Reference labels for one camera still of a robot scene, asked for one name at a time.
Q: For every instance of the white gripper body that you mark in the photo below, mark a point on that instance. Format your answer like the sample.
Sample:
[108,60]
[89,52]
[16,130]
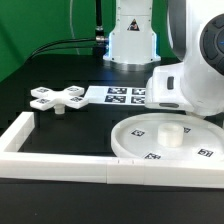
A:
[163,89]

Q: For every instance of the white round table top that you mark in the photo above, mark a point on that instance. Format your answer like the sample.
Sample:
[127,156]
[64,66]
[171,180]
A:
[166,136]

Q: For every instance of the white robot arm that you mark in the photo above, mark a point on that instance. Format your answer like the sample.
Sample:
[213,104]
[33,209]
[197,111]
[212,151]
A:
[196,36]

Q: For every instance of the white marker tag sheet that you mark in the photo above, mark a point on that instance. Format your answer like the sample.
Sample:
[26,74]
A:
[115,95]

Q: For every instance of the black vertical pole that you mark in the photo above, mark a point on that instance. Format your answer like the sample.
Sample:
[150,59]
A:
[99,48]

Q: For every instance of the white cross-shaped table base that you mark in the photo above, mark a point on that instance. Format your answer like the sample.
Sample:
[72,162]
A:
[45,98]

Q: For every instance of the white U-shaped fence frame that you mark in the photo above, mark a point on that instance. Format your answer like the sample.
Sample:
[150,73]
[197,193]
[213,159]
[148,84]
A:
[112,170]

